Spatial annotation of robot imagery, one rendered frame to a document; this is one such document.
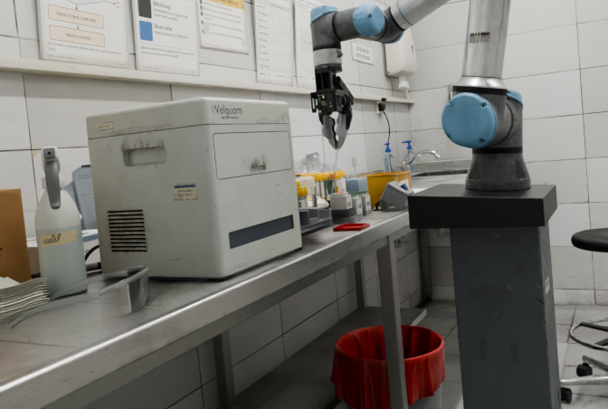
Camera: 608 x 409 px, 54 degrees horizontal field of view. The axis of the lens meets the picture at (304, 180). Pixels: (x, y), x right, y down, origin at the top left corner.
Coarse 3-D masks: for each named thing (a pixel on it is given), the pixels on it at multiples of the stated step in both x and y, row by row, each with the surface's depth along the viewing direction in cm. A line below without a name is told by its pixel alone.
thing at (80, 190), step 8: (80, 168) 151; (88, 168) 153; (72, 176) 149; (80, 176) 151; (88, 176) 153; (72, 184) 149; (80, 184) 150; (88, 184) 152; (72, 192) 148; (80, 192) 150; (88, 192) 152; (80, 200) 149; (88, 200) 151; (80, 208) 149; (88, 208) 151; (88, 216) 150; (88, 224) 149; (96, 224) 151
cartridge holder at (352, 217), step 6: (336, 210) 155; (342, 210) 155; (348, 210) 154; (354, 210) 158; (336, 216) 156; (342, 216) 155; (348, 216) 154; (354, 216) 155; (360, 216) 157; (336, 222) 155; (342, 222) 155; (348, 222) 154; (354, 222) 153
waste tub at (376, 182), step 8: (360, 176) 189; (368, 176) 188; (376, 176) 187; (384, 176) 185; (392, 176) 184; (400, 176) 186; (408, 176) 192; (368, 184) 188; (376, 184) 187; (384, 184) 186; (408, 184) 192; (368, 192) 188; (376, 192) 187; (376, 200) 187
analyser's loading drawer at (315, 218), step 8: (304, 208) 132; (312, 208) 131; (304, 216) 127; (312, 216) 131; (320, 216) 136; (328, 216) 135; (304, 224) 127; (312, 224) 127; (320, 224) 131; (328, 224) 135; (304, 232) 124
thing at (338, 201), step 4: (332, 196) 156; (336, 196) 156; (340, 196) 155; (344, 196) 155; (348, 196) 156; (332, 200) 156; (336, 200) 156; (340, 200) 155; (344, 200) 155; (348, 200) 156; (332, 204) 156; (336, 204) 156; (340, 204) 155; (344, 204) 155; (348, 204) 156; (332, 208) 156; (336, 208) 156; (340, 208) 155; (344, 208) 155; (348, 208) 156
